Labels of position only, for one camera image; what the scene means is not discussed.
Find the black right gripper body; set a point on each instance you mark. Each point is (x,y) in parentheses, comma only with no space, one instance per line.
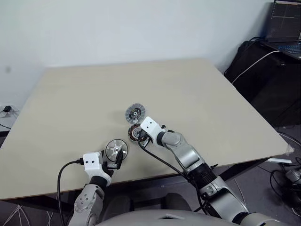
(144,140)

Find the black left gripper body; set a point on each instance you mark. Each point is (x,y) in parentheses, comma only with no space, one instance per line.
(111,165)

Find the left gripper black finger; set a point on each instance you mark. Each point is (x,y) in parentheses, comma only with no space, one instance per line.
(119,159)

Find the motor housing with copper coils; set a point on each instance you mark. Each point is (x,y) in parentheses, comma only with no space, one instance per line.
(132,136)

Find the silver spoked rotor black rim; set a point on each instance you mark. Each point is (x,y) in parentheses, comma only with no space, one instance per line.
(113,148)

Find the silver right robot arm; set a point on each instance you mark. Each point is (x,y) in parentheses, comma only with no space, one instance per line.
(188,153)

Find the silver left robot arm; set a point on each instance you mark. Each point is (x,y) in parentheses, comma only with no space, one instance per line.
(87,202)

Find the grey robot torso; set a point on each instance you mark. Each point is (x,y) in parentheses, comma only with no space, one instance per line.
(164,219)

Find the white power strip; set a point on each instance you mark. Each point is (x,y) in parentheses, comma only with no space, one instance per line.
(14,113)

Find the black power adapter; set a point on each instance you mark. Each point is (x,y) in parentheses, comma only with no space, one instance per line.
(7,109)

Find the flat white bar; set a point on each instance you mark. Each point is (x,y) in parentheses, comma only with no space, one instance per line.
(279,160)

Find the large black bag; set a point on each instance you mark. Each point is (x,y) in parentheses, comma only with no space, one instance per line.
(270,82)

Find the clear table corner guard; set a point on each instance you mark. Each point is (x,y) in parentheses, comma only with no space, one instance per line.
(289,150)

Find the grey floor device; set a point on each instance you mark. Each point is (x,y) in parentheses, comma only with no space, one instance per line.
(292,176)

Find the black laptop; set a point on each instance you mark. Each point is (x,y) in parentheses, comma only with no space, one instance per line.
(282,23)

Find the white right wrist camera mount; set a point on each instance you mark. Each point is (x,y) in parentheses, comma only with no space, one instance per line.
(150,128)

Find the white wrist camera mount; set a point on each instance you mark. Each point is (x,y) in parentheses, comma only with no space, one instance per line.
(92,162)
(150,128)

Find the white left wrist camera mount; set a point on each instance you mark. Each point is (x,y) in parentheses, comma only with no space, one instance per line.
(92,162)

